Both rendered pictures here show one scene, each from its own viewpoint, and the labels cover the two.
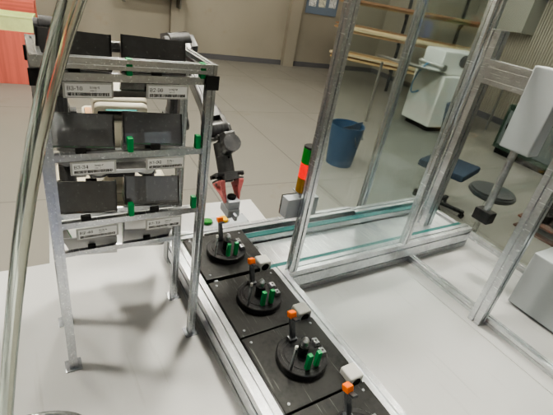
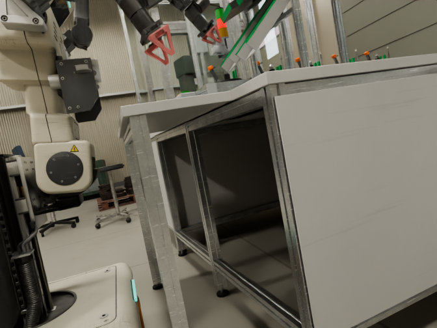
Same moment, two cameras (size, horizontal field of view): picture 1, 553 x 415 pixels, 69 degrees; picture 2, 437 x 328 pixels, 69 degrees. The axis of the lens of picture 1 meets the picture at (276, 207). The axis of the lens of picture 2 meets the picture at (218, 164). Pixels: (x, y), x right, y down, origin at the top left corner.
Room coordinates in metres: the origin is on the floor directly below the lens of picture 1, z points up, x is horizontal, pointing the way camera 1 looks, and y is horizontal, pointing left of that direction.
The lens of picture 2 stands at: (0.91, 1.69, 0.72)
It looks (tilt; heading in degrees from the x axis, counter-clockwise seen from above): 4 degrees down; 284
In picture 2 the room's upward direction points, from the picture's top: 11 degrees counter-clockwise
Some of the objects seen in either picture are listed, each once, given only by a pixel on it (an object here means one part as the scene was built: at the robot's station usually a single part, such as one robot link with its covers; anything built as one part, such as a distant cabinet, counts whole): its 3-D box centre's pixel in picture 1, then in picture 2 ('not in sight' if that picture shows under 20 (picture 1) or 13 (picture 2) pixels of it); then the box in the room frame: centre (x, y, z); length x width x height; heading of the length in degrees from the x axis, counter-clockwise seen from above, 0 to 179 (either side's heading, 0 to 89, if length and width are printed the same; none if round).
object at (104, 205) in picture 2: not in sight; (131, 188); (3.66, -3.17, 0.20); 1.18 x 0.79 x 0.41; 34
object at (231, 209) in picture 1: (231, 205); (220, 45); (1.17, 0.15, 1.16); 0.08 x 0.04 x 0.07; 35
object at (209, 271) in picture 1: (225, 254); not in sight; (1.17, 0.15, 0.96); 0.24 x 0.24 x 0.02; 35
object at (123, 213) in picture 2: not in sight; (116, 192); (3.05, -1.72, 0.33); 0.63 x 0.60 x 0.67; 123
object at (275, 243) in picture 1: (295, 254); not in sight; (1.32, -0.11, 0.91); 0.84 x 0.28 x 0.10; 125
